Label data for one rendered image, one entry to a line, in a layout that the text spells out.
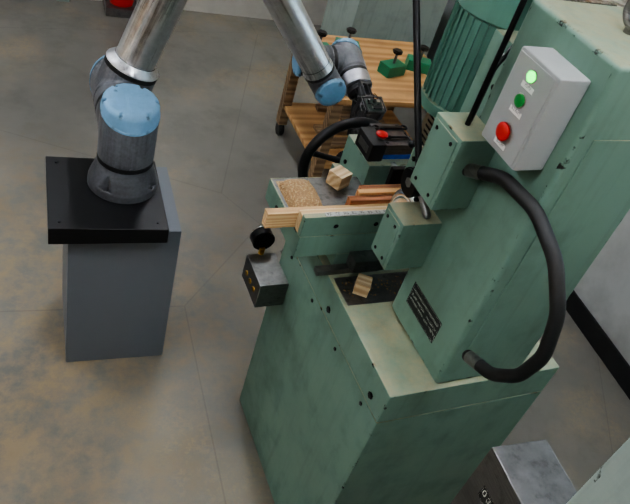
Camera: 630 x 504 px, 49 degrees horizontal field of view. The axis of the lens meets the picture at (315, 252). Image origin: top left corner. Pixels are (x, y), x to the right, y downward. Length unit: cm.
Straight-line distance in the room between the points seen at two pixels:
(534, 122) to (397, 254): 43
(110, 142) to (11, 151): 132
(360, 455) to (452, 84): 80
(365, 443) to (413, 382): 18
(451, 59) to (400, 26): 246
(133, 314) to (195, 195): 94
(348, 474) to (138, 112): 102
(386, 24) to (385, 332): 254
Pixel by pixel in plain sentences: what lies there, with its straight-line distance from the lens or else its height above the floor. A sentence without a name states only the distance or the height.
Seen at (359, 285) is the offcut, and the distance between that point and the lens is 154.
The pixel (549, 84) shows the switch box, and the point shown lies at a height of 146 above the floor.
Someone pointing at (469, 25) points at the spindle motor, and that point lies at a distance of 138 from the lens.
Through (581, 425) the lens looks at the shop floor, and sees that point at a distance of 277.
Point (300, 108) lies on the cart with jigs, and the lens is 342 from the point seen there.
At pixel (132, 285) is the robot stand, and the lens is 210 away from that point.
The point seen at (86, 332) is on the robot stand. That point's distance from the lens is 224.
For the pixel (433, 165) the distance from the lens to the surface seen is 125.
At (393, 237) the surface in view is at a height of 104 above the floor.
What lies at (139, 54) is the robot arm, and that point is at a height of 94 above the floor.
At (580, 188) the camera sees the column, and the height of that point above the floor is 131.
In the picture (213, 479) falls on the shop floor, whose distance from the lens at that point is 214.
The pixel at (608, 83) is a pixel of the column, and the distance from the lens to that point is 108.
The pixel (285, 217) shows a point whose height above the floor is 93.
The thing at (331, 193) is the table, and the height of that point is 90.
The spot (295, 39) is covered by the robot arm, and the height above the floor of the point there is 107.
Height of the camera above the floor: 184
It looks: 40 degrees down
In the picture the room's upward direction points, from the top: 18 degrees clockwise
